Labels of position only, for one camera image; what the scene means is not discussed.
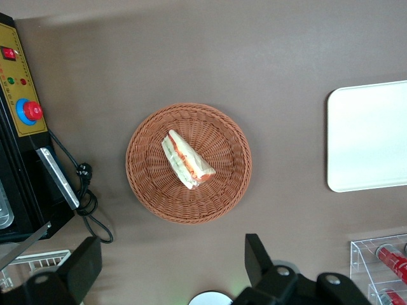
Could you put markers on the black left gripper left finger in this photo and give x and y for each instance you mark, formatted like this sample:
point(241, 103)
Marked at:
point(79, 267)

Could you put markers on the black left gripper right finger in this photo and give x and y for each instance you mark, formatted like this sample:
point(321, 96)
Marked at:
point(273, 286)

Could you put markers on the wrapped triangle sandwich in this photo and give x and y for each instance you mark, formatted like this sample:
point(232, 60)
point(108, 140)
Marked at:
point(186, 159)

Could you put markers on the round brown wicker basket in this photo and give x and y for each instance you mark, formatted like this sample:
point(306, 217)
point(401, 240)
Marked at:
point(219, 139)

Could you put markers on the white rectangular plastic tray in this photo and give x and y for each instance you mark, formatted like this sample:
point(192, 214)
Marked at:
point(369, 136)

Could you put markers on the silver metal lever bar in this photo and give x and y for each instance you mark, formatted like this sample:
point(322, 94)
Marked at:
point(25, 243)

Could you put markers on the clear acrylic can rack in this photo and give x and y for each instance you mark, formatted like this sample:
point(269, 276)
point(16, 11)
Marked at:
point(362, 254)

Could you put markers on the black sealing machine yellow panel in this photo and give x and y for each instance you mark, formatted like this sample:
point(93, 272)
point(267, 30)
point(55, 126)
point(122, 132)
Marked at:
point(22, 178)

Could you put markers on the red drink can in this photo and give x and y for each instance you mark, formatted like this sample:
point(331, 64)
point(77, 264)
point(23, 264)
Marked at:
point(392, 298)
point(392, 259)

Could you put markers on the red emergency stop button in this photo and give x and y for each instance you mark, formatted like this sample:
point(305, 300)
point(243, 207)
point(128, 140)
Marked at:
point(31, 110)

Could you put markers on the red rocker power switch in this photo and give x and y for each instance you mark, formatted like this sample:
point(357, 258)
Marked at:
point(9, 53)

